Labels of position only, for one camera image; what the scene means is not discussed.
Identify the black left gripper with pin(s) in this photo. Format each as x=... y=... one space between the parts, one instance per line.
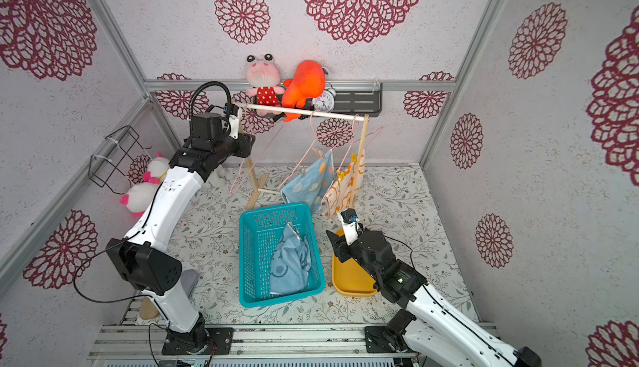
x=244 y=145

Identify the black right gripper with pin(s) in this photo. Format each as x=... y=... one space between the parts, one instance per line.
x=342 y=247

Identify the light blue towel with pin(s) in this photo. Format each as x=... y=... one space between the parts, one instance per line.
x=291 y=263

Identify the blue spotted towel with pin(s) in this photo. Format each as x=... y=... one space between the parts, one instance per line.
x=312 y=184

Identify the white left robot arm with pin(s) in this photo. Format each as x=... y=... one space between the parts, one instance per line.
x=140 y=258

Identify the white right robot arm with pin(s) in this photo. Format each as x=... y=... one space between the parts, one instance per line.
x=427 y=323

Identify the yellow plastic tray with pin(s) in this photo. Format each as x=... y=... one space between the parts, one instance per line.
x=350 y=279

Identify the white plush striped outfit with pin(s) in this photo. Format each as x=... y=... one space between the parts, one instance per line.
x=139 y=197

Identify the pink frog plush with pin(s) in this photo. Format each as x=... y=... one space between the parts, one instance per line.
x=265 y=80

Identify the teal plastic basket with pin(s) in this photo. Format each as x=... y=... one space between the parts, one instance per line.
x=260 y=231

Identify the white orange patterned towel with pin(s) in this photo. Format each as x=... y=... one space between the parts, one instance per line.
x=342 y=194

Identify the orange plush toy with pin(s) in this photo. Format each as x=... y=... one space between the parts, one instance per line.
x=308 y=82

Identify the white alarm clock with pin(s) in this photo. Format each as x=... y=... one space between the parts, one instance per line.
x=325 y=102

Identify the grey slipper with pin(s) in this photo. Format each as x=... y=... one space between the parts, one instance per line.
x=189 y=281

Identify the beige slipper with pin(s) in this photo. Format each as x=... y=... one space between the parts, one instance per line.
x=148 y=310

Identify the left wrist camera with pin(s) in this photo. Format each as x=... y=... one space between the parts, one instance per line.
x=232 y=119

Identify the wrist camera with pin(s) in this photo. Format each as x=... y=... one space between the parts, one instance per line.
x=232 y=119
x=350 y=225

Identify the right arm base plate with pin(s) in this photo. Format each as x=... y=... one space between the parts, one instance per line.
x=385 y=339

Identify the black wire wall basket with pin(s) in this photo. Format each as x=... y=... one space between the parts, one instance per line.
x=123 y=163

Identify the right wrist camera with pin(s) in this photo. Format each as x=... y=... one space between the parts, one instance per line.
x=350 y=225

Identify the black wall shelf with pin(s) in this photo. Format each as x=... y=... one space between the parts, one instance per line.
x=359 y=102

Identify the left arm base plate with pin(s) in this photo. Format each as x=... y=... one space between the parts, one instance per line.
x=216 y=341

